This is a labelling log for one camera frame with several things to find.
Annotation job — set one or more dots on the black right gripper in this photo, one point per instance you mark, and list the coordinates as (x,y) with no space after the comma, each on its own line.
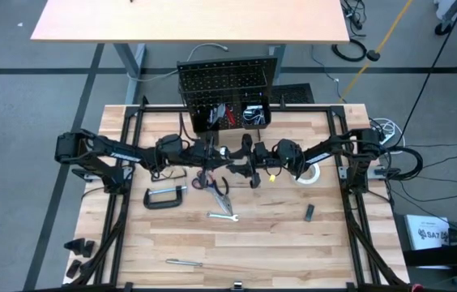
(263,156)

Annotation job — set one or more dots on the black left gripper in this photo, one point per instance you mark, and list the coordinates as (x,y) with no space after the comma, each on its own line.
(196,156)

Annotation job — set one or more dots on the large chrome socket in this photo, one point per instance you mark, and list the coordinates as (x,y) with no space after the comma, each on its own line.
(253,108)

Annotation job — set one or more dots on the chrome combination wrench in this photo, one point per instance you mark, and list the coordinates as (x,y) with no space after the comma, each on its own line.
(222,216)

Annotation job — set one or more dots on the black metal peg board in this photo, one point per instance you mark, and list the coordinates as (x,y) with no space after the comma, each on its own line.
(228,77)

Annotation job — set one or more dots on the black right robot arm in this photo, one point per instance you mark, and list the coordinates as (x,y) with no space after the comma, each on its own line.
(334,150)

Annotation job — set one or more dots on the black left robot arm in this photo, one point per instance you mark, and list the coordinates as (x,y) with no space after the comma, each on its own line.
(111,152)

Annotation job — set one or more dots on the small black peg board bin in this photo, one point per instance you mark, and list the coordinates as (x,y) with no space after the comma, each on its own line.
(257,126)

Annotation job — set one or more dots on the tall black peg board bin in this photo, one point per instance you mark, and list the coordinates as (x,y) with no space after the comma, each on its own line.
(202,121)

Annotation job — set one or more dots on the black C clamp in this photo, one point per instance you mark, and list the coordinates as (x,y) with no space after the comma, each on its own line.
(159,203)

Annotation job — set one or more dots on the white masking tape roll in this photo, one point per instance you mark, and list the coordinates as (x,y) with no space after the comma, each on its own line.
(315,174)

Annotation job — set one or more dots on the small black block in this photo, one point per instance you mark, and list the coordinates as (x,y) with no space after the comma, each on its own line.
(309,212)

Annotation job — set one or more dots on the black perforated metal panel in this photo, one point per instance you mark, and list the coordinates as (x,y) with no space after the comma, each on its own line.
(295,93)

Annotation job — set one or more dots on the silver pen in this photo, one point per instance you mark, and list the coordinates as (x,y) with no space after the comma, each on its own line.
(184,262)

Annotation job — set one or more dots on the light wooden desk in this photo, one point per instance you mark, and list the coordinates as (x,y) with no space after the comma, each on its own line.
(192,20)

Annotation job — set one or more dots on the white power strip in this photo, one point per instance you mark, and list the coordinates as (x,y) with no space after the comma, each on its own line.
(388,131)

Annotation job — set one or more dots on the black printed plastic part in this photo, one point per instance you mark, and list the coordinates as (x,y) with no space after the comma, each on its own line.
(73,268)
(78,247)

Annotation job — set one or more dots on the black round floor puck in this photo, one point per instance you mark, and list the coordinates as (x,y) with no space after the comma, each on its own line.
(373,55)

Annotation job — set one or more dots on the white printed box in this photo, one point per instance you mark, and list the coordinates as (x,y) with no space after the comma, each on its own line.
(427,232)

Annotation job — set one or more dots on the black shelf unit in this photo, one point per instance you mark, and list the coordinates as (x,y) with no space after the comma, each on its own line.
(447,259)

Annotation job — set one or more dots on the silver table edge camera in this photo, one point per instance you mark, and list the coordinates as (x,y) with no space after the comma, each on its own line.
(237,285)

